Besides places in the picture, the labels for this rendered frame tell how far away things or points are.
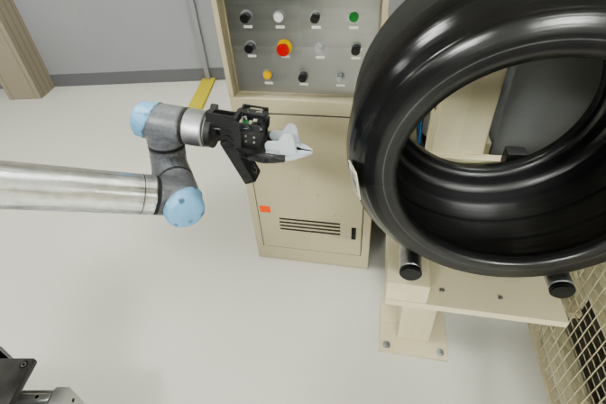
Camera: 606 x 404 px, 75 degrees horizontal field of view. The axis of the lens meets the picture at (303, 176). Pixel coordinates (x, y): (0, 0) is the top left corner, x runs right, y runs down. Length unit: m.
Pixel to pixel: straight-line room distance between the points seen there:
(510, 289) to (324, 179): 0.85
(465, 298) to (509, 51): 0.57
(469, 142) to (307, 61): 0.62
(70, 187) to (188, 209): 0.19
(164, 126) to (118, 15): 3.15
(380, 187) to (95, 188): 0.47
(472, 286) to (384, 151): 0.46
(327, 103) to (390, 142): 0.81
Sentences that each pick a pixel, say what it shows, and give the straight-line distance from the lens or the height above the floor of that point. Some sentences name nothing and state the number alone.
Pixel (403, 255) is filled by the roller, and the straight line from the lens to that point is 0.85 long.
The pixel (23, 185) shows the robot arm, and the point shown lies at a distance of 0.73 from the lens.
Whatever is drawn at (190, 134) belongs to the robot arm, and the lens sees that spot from 0.79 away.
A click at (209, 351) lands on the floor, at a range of 1.82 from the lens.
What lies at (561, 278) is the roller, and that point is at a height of 0.92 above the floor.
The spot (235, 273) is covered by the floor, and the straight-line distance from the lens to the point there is 2.01.
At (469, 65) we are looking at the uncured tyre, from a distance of 0.56.
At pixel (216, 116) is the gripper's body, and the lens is 0.77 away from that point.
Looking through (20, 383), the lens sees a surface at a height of 0.72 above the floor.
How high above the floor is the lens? 1.56
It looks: 39 degrees down
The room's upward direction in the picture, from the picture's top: 4 degrees counter-clockwise
